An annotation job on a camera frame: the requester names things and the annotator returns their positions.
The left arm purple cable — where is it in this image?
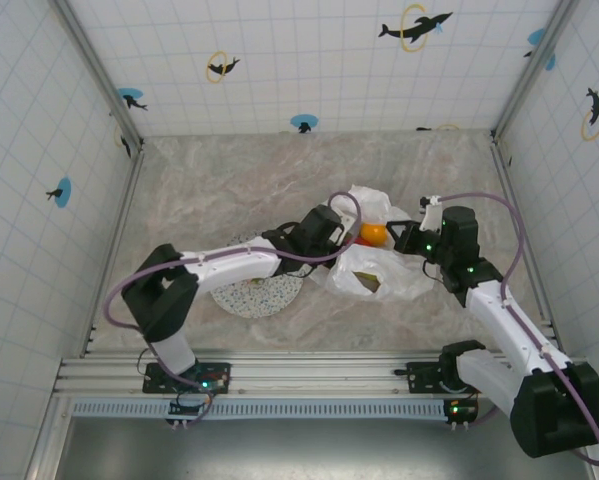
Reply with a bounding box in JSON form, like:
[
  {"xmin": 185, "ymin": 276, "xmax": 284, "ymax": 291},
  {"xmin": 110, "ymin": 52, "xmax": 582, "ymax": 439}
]
[{"xmin": 102, "ymin": 191, "xmax": 364, "ymax": 427}]

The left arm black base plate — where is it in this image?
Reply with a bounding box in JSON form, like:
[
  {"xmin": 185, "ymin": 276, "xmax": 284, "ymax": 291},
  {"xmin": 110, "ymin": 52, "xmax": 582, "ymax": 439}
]
[{"xmin": 142, "ymin": 360, "xmax": 233, "ymax": 396}]

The grey metal panel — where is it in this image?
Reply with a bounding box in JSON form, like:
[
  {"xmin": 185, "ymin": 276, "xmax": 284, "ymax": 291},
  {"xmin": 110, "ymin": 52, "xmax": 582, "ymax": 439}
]
[{"xmin": 53, "ymin": 414, "xmax": 595, "ymax": 480}]

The yellow orange apple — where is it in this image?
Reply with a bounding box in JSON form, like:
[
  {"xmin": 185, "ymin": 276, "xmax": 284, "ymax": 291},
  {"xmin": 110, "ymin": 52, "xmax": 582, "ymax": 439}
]
[{"xmin": 359, "ymin": 223, "xmax": 388, "ymax": 247}]

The small circuit board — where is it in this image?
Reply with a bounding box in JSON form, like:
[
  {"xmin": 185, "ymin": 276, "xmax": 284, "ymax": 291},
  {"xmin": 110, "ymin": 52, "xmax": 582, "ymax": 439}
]
[
  {"xmin": 167, "ymin": 399, "xmax": 214, "ymax": 429},
  {"xmin": 443, "ymin": 397, "xmax": 480, "ymax": 429}
]

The dolphin blue circle sticker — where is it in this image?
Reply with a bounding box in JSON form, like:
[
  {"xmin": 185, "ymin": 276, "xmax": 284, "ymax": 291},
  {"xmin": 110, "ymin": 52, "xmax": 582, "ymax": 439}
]
[
  {"xmin": 289, "ymin": 113, "xmax": 319, "ymax": 135},
  {"xmin": 117, "ymin": 87, "xmax": 149, "ymax": 112},
  {"xmin": 45, "ymin": 177, "xmax": 73, "ymax": 209},
  {"xmin": 522, "ymin": 27, "xmax": 558, "ymax": 71}
]

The large dolphin yellow ring sticker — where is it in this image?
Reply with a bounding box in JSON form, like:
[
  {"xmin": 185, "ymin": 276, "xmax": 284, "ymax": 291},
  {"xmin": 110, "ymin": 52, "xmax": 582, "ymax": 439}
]
[{"xmin": 377, "ymin": 3, "xmax": 454, "ymax": 54}]

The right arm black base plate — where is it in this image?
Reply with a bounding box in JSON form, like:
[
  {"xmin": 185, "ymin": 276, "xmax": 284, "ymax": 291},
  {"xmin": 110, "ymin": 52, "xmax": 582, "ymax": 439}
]
[{"xmin": 406, "ymin": 360, "xmax": 483, "ymax": 396}]

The white blue speckled plate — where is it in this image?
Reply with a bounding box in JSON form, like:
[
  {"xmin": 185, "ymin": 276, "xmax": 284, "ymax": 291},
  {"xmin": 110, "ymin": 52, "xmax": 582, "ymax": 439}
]
[{"xmin": 210, "ymin": 232, "xmax": 305, "ymax": 320}]

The left small circuit board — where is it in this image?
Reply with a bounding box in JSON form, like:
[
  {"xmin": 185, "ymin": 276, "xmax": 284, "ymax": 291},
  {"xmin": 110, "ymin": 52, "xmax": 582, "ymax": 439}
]
[{"xmin": 167, "ymin": 399, "xmax": 214, "ymax": 429}]

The aluminium frame post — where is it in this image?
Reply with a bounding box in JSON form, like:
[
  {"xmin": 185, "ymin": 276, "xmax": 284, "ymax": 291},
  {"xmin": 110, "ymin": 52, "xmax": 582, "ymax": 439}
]
[
  {"xmin": 491, "ymin": 0, "xmax": 588, "ymax": 140},
  {"xmin": 48, "ymin": 0, "xmax": 146, "ymax": 151}
]

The white plastic bag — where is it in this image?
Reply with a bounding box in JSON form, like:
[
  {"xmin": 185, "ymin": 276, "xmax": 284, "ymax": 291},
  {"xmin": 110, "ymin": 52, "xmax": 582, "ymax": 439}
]
[{"xmin": 311, "ymin": 183, "xmax": 436, "ymax": 302}]

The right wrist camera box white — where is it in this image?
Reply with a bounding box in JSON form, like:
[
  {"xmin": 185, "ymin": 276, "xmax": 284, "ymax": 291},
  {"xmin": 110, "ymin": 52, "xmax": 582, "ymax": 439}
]
[{"xmin": 418, "ymin": 195, "xmax": 446, "ymax": 234}]

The aluminium side rail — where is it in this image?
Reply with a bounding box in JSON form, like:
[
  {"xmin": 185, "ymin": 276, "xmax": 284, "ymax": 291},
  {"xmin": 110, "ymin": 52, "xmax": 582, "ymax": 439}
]
[
  {"xmin": 491, "ymin": 137, "xmax": 566, "ymax": 355},
  {"xmin": 81, "ymin": 147, "xmax": 148, "ymax": 357}
]

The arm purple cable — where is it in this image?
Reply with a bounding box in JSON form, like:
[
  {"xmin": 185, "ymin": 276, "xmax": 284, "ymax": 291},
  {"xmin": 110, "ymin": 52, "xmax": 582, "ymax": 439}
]
[
  {"xmin": 436, "ymin": 191, "xmax": 599, "ymax": 467},
  {"xmin": 102, "ymin": 191, "xmax": 364, "ymax": 427}
]

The aluminium rail beam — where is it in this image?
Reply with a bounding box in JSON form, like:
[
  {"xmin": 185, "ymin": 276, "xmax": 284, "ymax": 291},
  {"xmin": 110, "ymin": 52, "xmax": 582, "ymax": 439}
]
[{"xmin": 53, "ymin": 352, "xmax": 598, "ymax": 399}]

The right small circuit board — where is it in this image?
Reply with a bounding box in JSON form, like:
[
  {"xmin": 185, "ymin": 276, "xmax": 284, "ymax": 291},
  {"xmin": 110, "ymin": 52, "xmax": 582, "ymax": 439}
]
[{"xmin": 443, "ymin": 397, "xmax": 480, "ymax": 429}]

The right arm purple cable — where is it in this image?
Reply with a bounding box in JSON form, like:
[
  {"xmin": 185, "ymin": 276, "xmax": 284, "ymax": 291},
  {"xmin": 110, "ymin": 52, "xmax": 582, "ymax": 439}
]
[{"xmin": 436, "ymin": 191, "xmax": 599, "ymax": 467}]

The green pear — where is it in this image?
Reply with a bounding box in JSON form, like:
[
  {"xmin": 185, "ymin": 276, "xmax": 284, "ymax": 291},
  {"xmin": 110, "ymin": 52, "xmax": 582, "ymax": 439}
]
[{"xmin": 353, "ymin": 271, "xmax": 383, "ymax": 294}]

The white slotted cable duct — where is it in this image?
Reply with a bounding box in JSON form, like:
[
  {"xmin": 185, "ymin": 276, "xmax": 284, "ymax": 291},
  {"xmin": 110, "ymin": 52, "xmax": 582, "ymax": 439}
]
[{"xmin": 71, "ymin": 398, "xmax": 453, "ymax": 420}]

